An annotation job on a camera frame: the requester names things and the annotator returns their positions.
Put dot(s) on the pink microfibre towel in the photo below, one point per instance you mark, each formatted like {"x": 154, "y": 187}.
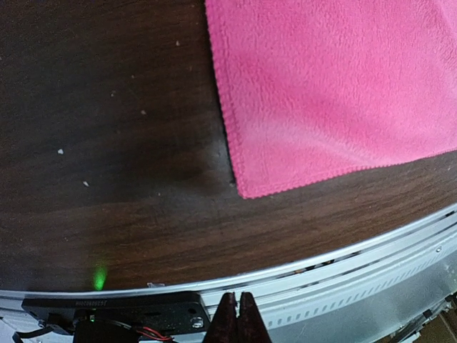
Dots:
{"x": 312, "y": 90}

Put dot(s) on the aluminium front rail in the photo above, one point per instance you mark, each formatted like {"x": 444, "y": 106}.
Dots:
{"x": 388, "y": 285}

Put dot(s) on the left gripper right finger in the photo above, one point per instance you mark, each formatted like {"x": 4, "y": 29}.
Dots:
{"x": 250, "y": 325}

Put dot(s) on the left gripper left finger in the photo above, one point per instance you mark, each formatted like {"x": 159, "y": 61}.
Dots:
{"x": 223, "y": 327}

